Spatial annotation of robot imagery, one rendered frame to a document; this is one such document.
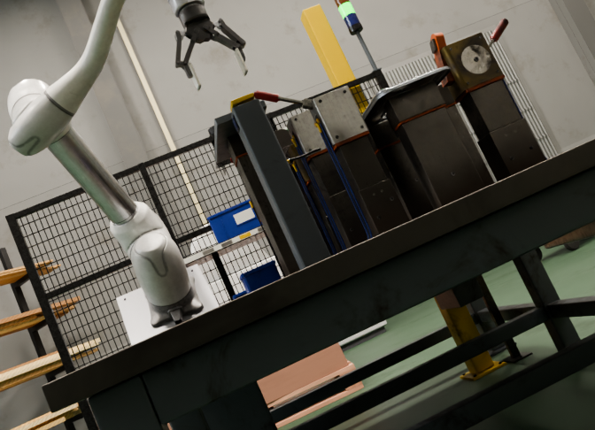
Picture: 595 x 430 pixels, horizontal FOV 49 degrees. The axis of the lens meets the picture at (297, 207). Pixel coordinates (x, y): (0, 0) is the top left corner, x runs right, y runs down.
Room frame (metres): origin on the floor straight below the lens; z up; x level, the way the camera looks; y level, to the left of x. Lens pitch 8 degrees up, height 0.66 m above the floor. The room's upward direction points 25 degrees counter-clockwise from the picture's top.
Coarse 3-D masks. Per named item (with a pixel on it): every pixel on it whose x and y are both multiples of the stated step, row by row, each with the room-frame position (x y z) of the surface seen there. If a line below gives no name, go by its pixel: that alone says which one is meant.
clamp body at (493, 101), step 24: (456, 48) 1.51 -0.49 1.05; (480, 48) 1.52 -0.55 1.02; (456, 72) 1.51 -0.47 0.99; (480, 72) 1.51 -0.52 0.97; (456, 96) 1.55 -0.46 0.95; (480, 96) 1.51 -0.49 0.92; (504, 96) 1.52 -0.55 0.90; (480, 120) 1.52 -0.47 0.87; (504, 120) 1.52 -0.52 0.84; (480, 144) 1.57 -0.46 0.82; (504, 144) 1.51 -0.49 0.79; (528, 144) 1.52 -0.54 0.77; (504, 168) 1.52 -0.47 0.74
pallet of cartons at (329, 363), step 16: (320, 352) 4.33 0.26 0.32; (336, 352) 4.34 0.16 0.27; (288, 368) 4.30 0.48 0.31; (304, 368) 4.31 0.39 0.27; (320, 368) 4.32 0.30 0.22; (336, 368) 4.34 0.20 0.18; (352, 368) 4.33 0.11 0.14; (272, 384) 4.28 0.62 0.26; (288, 384) 4.29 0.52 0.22; (304, 384) 4.31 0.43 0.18; (272, 400) 4.27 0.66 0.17; (288, 400) 5.14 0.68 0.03; (336, 400) 4.32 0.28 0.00
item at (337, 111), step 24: (336, 96) 1.45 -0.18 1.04; (336, 120) 1.45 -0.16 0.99; (360, 120) 1.46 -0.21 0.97; (336, 144) 1.44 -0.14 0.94; (360, 144) 1.46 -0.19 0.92; (336, 168) 1.49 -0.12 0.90; (360, 168) 1.45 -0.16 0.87; (360, 192) 1.45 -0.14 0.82; (384, 192) 1.45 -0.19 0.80; (360, 216) 1.48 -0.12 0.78; (384, 216) 1.45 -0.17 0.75
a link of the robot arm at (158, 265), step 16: (144, 240) 2.09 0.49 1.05; (160, 240) 2.09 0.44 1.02; (144, 256) 2.06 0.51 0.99; (160, 256) 2.07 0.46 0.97; (176, 256) 2.12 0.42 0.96; (144, 272) 2.08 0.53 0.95; (160, 272) 2.09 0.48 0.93; (176, 272) 2.12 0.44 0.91; (144, 288) 2.14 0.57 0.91; (160, 288) 2.12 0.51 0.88; (176, 288) 2.15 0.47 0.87; (160, 304) 2.17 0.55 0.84
